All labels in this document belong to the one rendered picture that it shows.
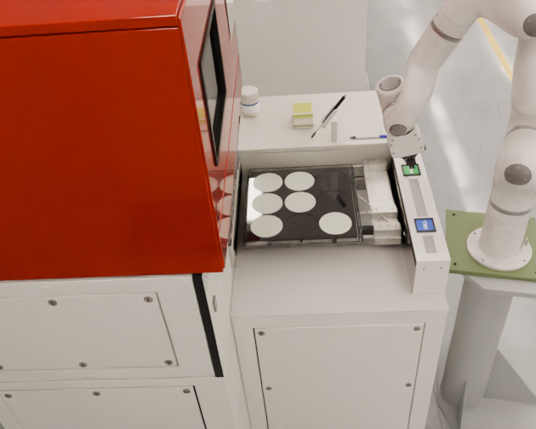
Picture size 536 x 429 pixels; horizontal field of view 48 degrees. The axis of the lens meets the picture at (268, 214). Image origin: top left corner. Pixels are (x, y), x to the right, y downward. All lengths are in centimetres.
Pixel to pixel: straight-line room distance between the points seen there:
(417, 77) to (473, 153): 214
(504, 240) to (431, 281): 25
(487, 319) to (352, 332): 49
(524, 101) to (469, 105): 254
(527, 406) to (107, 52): 211
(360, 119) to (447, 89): 214
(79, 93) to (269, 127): 122
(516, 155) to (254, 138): 93
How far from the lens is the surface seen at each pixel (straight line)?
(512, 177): 167
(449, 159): 369
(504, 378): 251
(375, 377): 205
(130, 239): 130
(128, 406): 184
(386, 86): 172
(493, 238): 189
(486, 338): 220
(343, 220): 192
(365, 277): 186
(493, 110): 417
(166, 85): 106
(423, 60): 165
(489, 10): 156
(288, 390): 210
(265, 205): 198
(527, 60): 161
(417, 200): 192
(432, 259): 174
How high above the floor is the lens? 221
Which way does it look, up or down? 42 degrees down
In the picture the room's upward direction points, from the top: 6 degrees counter-clockwise
